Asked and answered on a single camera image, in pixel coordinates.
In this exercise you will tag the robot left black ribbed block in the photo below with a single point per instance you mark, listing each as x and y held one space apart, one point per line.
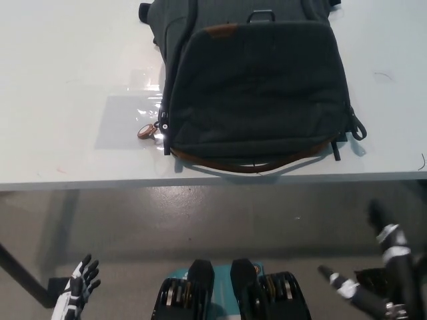
181 293

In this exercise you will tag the round brown leather tag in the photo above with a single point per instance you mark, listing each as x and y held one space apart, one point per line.
145 131

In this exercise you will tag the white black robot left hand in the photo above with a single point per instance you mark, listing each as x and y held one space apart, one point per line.
76 286

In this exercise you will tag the robot right black ribbed block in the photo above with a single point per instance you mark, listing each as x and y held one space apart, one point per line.
267 293

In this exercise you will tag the thin black thread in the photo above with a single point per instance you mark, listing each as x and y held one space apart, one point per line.
387 75
422 163

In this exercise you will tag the robot black ribbed block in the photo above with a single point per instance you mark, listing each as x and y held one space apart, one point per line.
267 293
181 293

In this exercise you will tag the dark grey fabric backpack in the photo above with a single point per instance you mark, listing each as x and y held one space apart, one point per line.
253 90

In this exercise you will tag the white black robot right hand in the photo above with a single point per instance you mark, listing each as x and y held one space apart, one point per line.
397 246

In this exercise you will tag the black table foot plate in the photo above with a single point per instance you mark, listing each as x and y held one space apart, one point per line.
368 278
60 288

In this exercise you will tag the clear plastic sheet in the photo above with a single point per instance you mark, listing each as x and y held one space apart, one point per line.
126 113

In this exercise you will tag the black table leg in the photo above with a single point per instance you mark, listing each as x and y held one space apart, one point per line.
23 276

